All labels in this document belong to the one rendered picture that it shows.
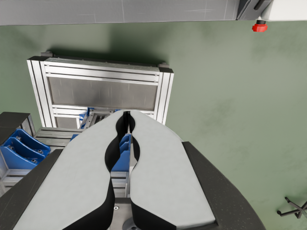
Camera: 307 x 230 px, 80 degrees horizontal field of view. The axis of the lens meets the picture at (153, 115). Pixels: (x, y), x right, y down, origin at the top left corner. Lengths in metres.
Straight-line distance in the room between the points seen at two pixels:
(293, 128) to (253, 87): 0.67
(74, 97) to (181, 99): 0.80
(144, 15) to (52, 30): 1.11
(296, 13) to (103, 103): 1.09
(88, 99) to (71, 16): 0.94
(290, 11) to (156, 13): 0.23
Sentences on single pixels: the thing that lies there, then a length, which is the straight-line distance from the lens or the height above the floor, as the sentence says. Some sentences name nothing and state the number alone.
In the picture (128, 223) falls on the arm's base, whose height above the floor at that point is 1.05.
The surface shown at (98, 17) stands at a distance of 0.38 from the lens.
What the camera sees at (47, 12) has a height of 0.95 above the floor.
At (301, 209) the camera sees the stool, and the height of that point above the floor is 0.10.
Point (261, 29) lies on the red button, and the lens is 0.60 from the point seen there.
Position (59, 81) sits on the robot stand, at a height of 0.21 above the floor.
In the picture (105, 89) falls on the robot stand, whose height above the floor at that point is 0.21.
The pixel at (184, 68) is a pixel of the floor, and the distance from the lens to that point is 1.42.
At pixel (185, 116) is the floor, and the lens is 1.61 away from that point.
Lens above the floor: 1.32
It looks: 58 degrees down
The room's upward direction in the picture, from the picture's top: 172 degrees clockwise
